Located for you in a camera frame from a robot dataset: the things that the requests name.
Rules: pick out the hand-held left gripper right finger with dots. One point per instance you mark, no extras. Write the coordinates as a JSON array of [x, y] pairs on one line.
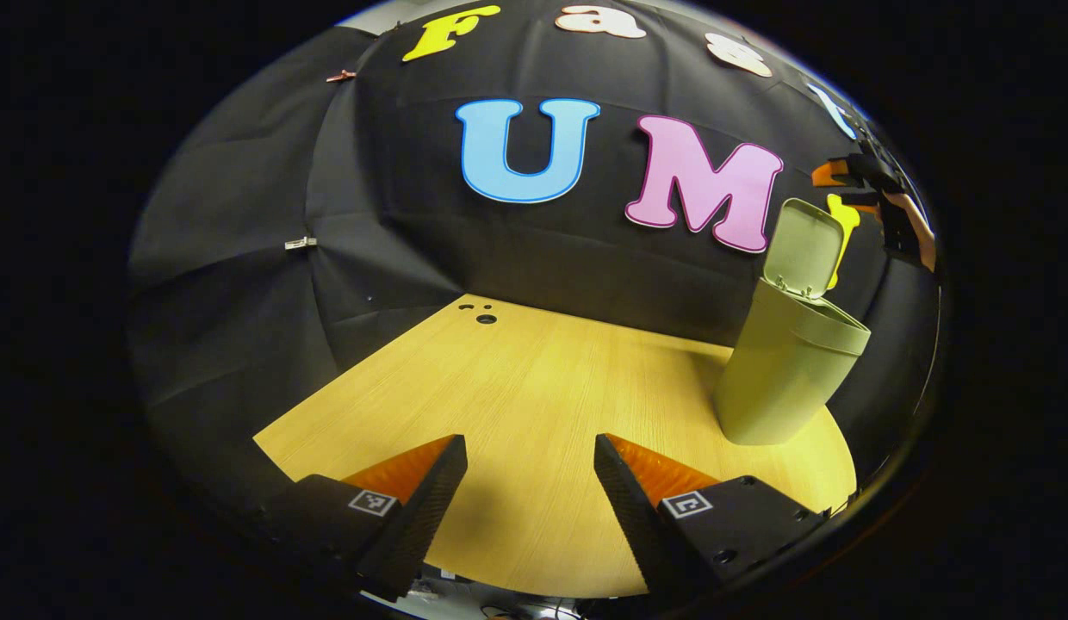
[[629, 508]]

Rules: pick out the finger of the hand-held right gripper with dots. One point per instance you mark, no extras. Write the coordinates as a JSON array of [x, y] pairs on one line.
[[857, 170], [868, 200]]

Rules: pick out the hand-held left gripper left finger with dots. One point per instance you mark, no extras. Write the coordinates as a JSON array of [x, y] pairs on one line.
[[422, 512]]

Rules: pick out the green desktop garbage bin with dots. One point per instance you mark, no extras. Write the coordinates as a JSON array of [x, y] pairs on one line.
[[775, 370]]

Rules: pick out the wooden desktop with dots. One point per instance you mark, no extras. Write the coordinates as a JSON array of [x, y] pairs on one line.
[[534, 396]]

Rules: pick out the black backdrop cloth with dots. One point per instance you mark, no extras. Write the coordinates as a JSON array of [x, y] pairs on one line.
[[396, 241]]

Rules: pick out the silver cloth clip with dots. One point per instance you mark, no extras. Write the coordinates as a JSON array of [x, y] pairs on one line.
[[300, 244]]

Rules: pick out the copper cloth clip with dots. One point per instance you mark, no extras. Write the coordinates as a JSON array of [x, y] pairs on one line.
[[340, 76]]

